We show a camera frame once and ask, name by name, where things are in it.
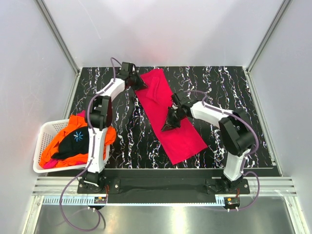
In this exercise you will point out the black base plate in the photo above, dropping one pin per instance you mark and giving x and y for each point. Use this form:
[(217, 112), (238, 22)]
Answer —
[(142, 186)]

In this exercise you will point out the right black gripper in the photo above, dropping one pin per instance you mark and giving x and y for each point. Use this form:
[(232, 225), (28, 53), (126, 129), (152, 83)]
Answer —
[(170, 124)]

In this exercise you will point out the right aluminium frame post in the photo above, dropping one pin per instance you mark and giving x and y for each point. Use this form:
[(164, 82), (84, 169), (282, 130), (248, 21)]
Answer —
[(267, 36)]

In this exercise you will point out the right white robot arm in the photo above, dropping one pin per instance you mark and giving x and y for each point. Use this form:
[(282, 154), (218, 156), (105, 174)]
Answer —
[(239, 138)]

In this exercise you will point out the white plastic laundry basket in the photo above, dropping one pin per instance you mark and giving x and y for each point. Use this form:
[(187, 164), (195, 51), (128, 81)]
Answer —
[(47, 133)]

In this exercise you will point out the aluminium rail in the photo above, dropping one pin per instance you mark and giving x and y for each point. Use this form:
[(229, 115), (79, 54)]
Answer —
[(52, 188)]

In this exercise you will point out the aluminium frame post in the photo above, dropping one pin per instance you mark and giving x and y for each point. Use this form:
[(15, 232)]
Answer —
[(267, 36), (56, 33)]

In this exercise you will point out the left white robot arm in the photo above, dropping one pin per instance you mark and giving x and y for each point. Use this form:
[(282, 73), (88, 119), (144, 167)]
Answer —
[(99, 115)]

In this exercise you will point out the left aluminium frame post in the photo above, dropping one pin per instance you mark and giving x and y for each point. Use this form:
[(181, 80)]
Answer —
[(56, 33)]

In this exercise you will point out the orange t shirt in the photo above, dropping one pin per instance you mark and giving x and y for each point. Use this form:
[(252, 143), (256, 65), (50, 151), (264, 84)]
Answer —
[(73, 143)]

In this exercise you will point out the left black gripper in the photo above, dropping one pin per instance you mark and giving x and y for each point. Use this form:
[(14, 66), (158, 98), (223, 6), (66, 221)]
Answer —
[(141, 85)]

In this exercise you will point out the black t shirt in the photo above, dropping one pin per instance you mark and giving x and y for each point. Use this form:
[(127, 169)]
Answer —
[(75, 143)]

